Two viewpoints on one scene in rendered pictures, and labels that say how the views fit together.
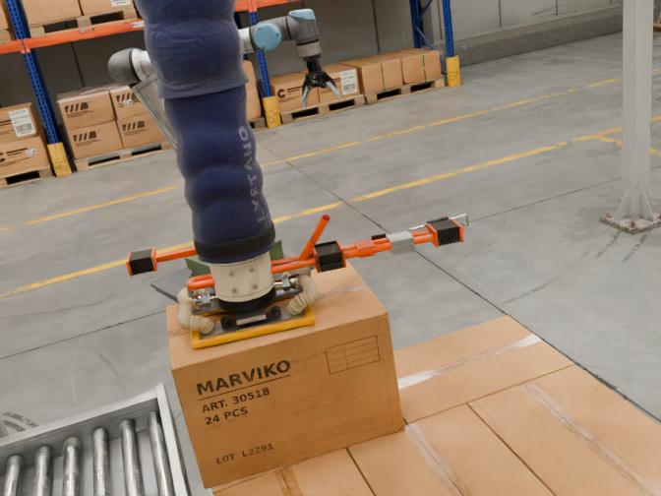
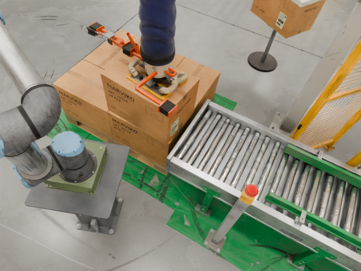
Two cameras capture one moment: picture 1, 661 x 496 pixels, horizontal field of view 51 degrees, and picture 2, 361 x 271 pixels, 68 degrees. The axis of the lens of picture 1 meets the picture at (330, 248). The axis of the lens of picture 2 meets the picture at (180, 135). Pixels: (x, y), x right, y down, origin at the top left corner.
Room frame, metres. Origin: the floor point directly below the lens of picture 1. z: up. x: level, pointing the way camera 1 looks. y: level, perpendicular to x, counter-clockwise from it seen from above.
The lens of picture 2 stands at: (2.78, 1.31, 2.31)
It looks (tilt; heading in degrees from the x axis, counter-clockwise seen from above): 55 degrees down; 218
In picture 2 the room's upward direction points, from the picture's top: 8 degrees clockwise
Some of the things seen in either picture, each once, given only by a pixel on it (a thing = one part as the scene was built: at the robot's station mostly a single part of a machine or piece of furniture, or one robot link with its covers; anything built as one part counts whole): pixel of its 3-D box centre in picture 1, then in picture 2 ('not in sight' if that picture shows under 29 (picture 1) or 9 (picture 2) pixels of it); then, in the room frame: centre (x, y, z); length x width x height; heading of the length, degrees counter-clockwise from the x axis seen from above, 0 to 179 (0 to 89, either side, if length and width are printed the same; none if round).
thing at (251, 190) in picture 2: not in sight; (251, 191); (2.04, 1.25, 1.02); 0.07 x 0.07 x 0.04
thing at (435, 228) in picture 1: (445, 232); (96, 28); (1.86, -0.34, 1.07); 0.08 x 0.07 x 0.05; 97
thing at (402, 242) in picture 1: (399, 243); (109, 36); (1.85, -0.20, 1.06); 0.07 x 0.07 x 0.04; 7
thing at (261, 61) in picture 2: not in sight; (270, 42); (-0.18, 0.21, 0.31); 0.40 x 0.40 x 0.62
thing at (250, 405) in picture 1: (281, 366); (150, 95); (1.81, 0.21, 0.74); 0.60 x 0.40 x 0.40; 101
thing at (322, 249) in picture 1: (328, 256); (130, 48); (1.82, 0.01, 1.07); 0.10 x 0.08 x 0.06; 7
